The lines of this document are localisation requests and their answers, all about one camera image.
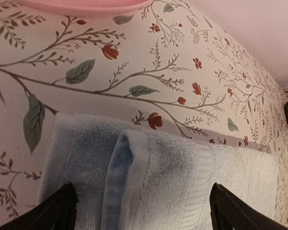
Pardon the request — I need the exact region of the light blue towel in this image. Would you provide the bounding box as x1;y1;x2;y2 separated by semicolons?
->
37;114;278;230

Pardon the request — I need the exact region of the pink plate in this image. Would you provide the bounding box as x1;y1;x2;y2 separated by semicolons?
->
17;0;150;18

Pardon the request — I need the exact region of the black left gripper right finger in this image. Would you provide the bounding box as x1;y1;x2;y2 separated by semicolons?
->
210;183;287;230

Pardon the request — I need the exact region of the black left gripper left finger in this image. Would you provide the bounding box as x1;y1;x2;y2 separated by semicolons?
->
0;183;77;230

